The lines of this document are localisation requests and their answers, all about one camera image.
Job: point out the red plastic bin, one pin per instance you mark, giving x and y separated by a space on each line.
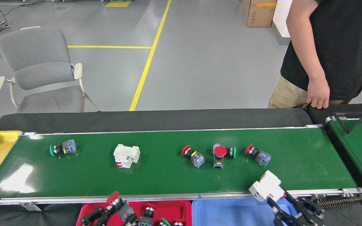
168 208

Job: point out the brown cardboard box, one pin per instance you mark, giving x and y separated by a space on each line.
261 14

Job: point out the black guide bracket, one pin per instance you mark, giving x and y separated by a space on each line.
349 130

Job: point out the person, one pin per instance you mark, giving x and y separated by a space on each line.
347 47

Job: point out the grey office chair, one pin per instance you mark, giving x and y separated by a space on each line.
36 59

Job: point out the long green conveyor belt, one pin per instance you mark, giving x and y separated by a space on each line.
168 179

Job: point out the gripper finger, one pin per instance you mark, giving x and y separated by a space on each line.
96 216
309 212
281 218
130 221

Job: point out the blue plastic bin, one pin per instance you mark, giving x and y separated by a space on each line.
225 213

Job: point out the person's right hand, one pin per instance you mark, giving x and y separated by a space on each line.
317 94

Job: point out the person's right forearm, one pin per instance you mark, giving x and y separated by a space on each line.
306 53

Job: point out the white circuit breaker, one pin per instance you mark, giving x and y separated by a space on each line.
126 155
266 188

